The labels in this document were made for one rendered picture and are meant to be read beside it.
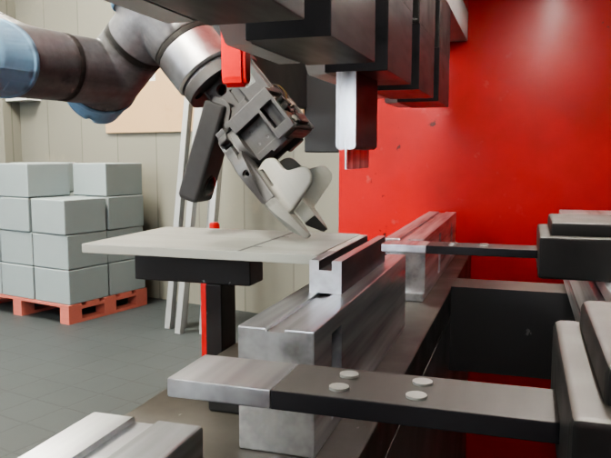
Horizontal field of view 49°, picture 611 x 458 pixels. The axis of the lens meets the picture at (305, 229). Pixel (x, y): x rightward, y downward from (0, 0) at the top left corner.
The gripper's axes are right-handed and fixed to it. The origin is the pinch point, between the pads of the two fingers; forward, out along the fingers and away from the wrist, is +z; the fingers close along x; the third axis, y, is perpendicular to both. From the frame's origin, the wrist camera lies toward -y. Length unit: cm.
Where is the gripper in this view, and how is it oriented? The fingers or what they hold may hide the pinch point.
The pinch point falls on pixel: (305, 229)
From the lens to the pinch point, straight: 74.5
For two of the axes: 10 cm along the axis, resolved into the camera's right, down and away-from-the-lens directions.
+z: 6.1, 7.8, -1.1
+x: 3.1, -1.0, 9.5
